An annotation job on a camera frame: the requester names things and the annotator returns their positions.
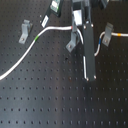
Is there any white connector with label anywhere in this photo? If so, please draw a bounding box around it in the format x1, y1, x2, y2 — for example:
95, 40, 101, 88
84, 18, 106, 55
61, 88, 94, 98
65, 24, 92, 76
41, 15, 49, 28

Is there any middle grey metal cable clip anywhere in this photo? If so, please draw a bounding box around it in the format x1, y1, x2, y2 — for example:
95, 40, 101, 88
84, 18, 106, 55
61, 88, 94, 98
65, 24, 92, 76
65, 24, 80, 53

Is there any dark green circuit module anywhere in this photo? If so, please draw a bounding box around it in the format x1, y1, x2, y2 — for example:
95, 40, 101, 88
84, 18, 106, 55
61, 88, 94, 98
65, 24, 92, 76
50, 0, 64, 17

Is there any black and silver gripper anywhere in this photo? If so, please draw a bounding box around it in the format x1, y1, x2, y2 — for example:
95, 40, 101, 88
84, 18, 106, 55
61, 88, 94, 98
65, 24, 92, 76
71, 0, 109, 27

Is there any left grey metal cable clip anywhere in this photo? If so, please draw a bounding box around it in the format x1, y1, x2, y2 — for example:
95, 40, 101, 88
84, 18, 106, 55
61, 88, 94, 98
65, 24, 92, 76
19, 20, 33, 44

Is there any grey metal cable clip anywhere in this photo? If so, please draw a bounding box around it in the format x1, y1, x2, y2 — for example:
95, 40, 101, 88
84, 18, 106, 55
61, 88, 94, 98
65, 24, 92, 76
19, 20, 33, 44
65, 24, 80, 53
102, 22, 113, 47

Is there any right grey metal cable clip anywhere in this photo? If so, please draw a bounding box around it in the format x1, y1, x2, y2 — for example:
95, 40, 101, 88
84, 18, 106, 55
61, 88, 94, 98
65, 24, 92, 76
102, 22, 113, 47

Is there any white cable with coloured bands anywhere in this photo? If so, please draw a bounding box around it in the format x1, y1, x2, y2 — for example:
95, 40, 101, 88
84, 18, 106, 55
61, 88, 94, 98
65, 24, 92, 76
0, 25, 128, 81

